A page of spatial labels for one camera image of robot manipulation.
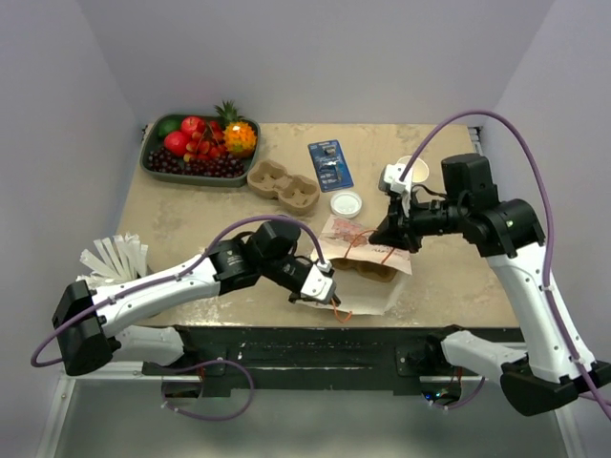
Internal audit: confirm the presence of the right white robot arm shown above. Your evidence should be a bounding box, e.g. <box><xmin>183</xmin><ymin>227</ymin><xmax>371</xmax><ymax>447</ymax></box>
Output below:
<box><xmin>369</xmin><ymin>154</ymin><xmax>610</xmax><ymax>416</ymax></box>

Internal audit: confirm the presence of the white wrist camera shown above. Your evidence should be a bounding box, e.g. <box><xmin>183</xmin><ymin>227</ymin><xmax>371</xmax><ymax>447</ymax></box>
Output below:
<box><xmin>300</xmin><ymin>260</ymin><xmax>336</xmax><ymax>296</ymax></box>
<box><xmin>378</xmin><ymin>163</ymin><xmax>413</xmax><ymax>216</ymax></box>

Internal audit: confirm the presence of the dark red grape bunch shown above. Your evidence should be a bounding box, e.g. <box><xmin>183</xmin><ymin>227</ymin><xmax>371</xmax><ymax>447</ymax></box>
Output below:
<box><xmin>144</xmin><ymin>147</ymin><xmax>245</xmax><ymax>178</ymax></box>

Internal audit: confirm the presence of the grey fruit tray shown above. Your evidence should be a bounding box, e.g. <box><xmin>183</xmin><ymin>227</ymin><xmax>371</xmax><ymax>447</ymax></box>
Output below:
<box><xmin>139</xmin><ymin>114</ymin><xmax>261</xmax><ymax>188</ymax></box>

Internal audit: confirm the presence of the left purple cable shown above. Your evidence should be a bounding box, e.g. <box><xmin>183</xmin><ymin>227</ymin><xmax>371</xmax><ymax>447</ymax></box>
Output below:
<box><xmin>30</xmin><ymin>215</ymin><xmax>330</xmax><ymax>421</ymax></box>

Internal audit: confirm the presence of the red cherries bunch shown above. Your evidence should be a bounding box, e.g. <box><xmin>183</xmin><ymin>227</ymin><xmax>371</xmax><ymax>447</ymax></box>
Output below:
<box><xmin>183</xmin><ymin>120</ymin><xmax>225</xmax><ymax>162</ymax></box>

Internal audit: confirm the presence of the red apple back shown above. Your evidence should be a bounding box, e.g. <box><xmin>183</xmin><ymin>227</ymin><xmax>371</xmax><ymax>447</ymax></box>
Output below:
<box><xmin>180</xmin><ymin>115</ymin><xmax>206</xmax><ymax>139</ymax></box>

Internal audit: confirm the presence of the green apple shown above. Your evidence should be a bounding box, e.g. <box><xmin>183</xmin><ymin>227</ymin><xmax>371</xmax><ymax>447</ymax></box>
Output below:
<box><xmin>158</xmin><ymin>118</ymin><xmax>181</xmax><ymax>139</ymax></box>

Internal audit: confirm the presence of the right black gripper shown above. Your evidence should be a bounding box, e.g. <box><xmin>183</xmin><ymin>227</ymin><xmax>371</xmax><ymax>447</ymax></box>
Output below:
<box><xmin>370</xmin><ymin>187</ymin><xmax>469</xmax><ymax>253</ymax></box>

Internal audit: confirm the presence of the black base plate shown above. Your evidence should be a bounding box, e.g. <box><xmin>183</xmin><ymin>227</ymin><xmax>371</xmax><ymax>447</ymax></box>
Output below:
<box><xmin>142</xmin><ymin>326</ymin><xmax>454</xmax><ymax>396</ymax></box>

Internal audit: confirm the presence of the blue blister pack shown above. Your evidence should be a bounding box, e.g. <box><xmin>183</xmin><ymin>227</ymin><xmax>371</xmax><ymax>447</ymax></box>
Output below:
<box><xmin>307</xmin><ymin>139</ymin><xmax>354</xmax><ymax>193</ymax></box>

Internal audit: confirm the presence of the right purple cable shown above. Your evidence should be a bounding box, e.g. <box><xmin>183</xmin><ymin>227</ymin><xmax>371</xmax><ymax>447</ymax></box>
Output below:
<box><xmin>400</xmin><ymin>110</ymin><xmax>611</xmax><ymax>420</ymax></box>

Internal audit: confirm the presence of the spare white cup lid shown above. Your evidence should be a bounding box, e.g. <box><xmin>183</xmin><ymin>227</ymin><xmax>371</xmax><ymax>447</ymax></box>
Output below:
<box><xmin>329</xmin><ymin>191</ymin><xmax>363</xmax><ymax>219</ymax></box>

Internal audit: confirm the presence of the red apple front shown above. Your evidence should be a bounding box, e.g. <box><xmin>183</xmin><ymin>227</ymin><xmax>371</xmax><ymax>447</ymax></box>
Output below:
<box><xmin>163</xmin><ymin>131</ymin><xmax>191</xmax><ymax>157</ymax></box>

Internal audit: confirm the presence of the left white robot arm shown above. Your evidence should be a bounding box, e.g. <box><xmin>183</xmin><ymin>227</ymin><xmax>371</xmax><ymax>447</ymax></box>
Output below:
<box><xmin>52</xmin><ymin>216</ymin><xmax>339</xmax><ymax>376</ymax></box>

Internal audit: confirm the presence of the orange pineapple toy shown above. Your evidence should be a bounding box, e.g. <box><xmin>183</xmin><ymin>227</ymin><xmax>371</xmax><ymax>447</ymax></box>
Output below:
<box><xmin>215</xmin><ymin>100</ymin><xmax>258</xmax><ymax>158</ymax></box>

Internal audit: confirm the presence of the stack of paper cups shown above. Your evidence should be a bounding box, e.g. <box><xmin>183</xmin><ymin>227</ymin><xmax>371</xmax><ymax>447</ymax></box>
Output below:
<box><xmin>397</xmin><ymin>156</ymin><xmax>430</xmax><ymax>184</ymax></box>

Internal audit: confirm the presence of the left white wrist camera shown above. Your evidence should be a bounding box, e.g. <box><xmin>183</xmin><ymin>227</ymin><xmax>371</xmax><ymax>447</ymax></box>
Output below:
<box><xmin>300</xmin><ymin>260</ymin><xmax>336</xmax><ymax>296</ymax></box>

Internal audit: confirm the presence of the purple cable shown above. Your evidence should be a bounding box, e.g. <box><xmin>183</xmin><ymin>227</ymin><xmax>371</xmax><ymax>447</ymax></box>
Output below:
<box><xmin>30</xmin><ymin>215</ymin><xmax>330</xmax><ymax>421</ymax></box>
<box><xmin>400</xmin><ymin>110</ymin><xmax>611</xmax><ymax>420</ymax></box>

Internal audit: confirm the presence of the aluminium frame rail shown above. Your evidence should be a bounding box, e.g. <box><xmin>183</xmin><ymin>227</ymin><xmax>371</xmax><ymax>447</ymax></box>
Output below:
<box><xmin>38</xmin><ymin>363</ymin><xmax>585</xmax><ymax>457</ymax></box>

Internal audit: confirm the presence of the red apple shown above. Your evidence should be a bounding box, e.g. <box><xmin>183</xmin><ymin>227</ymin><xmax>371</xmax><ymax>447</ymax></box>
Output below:
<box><xmin>163</xmin><ymin>131</ymin><xmax>191</xmax><ymax>157</ymax></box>
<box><xmin>180</xmin><ymin>115</ymin><xmax>206</xmax><ymax>139</ymax></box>

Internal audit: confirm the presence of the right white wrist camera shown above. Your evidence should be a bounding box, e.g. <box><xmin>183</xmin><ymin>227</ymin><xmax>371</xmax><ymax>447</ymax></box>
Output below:
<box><xmin>378</xmin><ymin>163</ymin><xmax>413</xmax><ymax>216</ymax></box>

